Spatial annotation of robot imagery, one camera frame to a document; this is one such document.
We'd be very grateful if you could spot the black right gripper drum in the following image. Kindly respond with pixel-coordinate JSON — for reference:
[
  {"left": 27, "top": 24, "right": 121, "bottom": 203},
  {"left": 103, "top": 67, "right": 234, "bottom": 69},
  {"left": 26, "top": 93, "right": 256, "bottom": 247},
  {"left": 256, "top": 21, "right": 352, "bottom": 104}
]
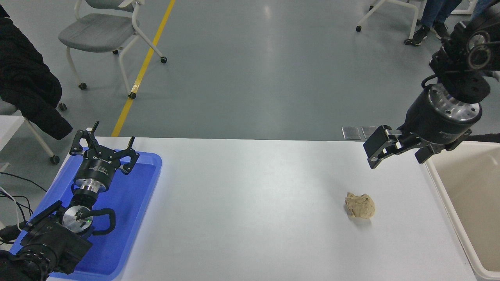
[{"left": 402, "top": 87, "right": 479, "bottom": 147}]

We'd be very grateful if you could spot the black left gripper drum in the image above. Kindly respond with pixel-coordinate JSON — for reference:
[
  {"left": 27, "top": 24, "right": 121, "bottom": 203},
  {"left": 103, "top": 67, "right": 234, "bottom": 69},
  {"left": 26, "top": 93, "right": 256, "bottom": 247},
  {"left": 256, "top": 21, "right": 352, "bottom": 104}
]
[{"left": 75, "top": 150, "right": 122, "bottom": 185}]

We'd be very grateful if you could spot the tan paper ball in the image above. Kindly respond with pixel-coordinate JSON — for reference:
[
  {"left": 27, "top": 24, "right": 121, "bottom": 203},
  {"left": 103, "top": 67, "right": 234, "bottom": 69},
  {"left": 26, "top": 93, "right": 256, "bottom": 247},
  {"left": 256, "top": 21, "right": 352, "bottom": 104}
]
[{"left": 345, "top": 192, "right": 376, "bottom": 219}]

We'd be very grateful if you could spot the white chair with castors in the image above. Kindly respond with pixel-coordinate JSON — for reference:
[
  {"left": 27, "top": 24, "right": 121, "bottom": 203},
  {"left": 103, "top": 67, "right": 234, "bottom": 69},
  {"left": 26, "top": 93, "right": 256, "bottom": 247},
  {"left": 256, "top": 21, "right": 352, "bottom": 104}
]
[{"left": 0, "top": 100, "right": 68, "bottom": 165}]

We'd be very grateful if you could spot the blue plastic tray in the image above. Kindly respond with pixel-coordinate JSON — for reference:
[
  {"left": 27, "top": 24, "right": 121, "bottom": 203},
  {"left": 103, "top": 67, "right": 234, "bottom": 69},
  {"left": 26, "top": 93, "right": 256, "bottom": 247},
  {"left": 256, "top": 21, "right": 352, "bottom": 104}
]
[{"left": 10, "top": 150, "right": 163, "bottom": 281}]

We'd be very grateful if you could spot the large pale bin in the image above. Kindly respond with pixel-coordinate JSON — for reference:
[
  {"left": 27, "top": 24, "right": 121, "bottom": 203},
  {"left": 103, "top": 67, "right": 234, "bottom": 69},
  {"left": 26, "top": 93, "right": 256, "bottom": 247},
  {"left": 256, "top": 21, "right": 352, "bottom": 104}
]
[{"left": 424, "top": 140, "right": 500, "bottom": 281}]

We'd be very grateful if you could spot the black cable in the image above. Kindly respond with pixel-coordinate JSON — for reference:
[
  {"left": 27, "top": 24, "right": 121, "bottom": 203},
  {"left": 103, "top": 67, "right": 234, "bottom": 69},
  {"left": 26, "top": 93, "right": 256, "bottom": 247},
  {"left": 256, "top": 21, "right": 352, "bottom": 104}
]
[{"left": 0, "top": 172, "right": 48, "bottom": 244}]

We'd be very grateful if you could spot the white cable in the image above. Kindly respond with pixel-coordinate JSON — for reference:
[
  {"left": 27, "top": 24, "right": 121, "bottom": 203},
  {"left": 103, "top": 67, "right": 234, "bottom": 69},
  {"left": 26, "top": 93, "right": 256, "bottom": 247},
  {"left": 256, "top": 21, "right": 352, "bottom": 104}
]
[{"left": 0, "top": 186, "right": 21, "bottom": 231}]

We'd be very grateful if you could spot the grey seat white frame chair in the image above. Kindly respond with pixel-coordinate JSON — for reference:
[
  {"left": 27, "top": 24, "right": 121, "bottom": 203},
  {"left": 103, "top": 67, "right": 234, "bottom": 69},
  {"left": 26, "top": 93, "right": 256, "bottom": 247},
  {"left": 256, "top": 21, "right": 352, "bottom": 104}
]
[{"left": 58, "top": 0, "right": 168, "bottom": 99}]

